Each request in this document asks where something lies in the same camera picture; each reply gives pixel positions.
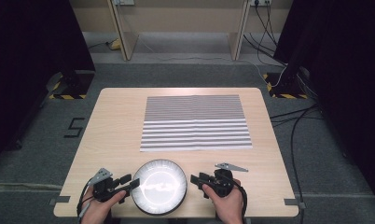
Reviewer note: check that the person's left hand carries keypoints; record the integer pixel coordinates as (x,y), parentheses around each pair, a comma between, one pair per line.
(97,211)

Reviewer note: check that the person's right hand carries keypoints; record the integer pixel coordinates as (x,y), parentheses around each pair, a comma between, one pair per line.
(227,208)

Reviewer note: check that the dark curtain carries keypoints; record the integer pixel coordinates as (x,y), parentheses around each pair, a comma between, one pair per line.
(347,77)
(30,62)

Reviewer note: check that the grey striped placemat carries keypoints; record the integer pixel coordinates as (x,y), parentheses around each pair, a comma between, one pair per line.
(195,124)

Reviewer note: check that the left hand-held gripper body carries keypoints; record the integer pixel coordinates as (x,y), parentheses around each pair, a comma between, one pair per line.
(102,186)

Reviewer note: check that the grey tape piece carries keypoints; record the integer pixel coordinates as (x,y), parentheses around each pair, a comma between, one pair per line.
(294,202)
(59,200)

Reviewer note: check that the white wall socket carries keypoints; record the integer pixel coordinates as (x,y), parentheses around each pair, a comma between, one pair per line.
(124,2)
(261,2)

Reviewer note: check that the white deep plate dark rim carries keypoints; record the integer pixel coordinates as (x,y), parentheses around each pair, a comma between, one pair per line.
(160,186)

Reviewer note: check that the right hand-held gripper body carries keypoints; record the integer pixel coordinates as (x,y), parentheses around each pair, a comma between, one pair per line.
(222,183)

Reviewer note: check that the black yellow striped stand base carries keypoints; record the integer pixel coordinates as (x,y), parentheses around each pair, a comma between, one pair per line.
(285,90)
(72,88)

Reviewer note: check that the light wooden desk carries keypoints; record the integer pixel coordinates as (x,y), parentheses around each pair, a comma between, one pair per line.
(182,15)

